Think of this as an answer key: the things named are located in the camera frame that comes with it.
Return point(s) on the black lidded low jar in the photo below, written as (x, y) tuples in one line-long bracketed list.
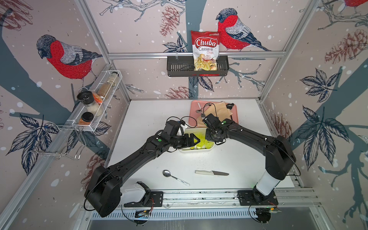
[(86, 118)]

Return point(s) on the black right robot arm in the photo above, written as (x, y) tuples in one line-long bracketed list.
[(279, 157)]

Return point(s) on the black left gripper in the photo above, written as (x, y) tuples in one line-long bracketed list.
[(190, 142)]

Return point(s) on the black wall basket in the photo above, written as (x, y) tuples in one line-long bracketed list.
[(183, 66)]

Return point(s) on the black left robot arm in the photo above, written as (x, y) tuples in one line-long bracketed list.
[(103, 191)]

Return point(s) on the yellow shuttlecock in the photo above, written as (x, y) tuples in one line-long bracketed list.
[(202, 143)]

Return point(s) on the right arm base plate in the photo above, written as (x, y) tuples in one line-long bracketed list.
[(250, 198)]

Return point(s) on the white plastic storage box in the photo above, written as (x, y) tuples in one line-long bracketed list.
[(209, 145)]

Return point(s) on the steel spoon on table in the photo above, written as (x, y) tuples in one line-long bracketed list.
[(167, 174)]

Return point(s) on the white wire wall shelf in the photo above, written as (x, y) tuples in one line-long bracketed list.
[(103, 93)]

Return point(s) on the beige folded cloth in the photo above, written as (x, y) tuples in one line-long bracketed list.
[(219, 109)]

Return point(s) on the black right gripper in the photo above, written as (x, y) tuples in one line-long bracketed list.
[(207, 138)]

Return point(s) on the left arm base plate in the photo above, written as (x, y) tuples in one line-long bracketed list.
[(151, 199)]

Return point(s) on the white handled knife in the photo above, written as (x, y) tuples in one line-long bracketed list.
[(211, 173)]

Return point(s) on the Chuba cassava chips bag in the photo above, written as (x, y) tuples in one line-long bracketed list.
[(205, 46)]

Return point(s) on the pink plastic tray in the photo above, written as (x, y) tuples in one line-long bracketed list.
[(197, 116)]

